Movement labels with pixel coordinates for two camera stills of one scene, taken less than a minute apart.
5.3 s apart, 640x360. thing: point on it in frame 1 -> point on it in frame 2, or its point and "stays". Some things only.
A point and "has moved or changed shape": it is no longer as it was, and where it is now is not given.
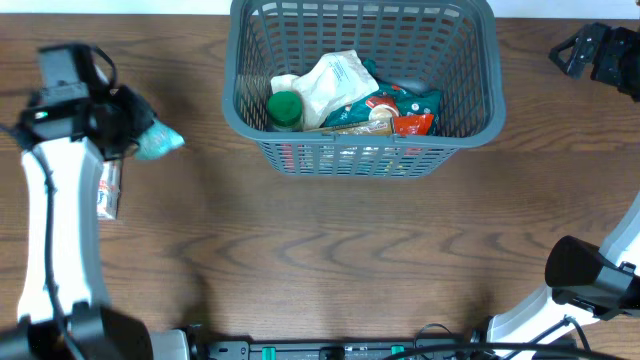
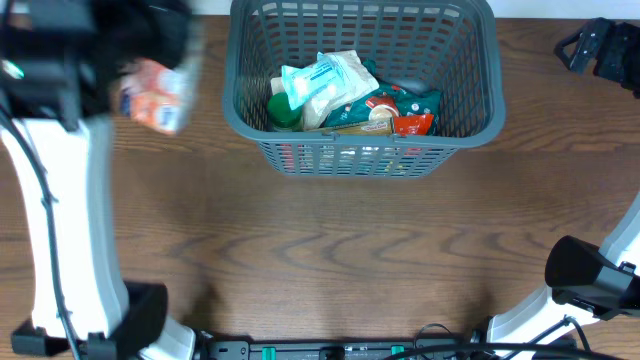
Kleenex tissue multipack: [109, 189] has moved or changed shape
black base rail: [326, 349] stays
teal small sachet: [156, 141] -> [302, 81]
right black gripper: [616, 43] stays
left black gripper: [141, 111] -> [178, 60]
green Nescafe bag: [386, 102] stays
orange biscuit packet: [395, 126] stays
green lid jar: [285, 112] stays
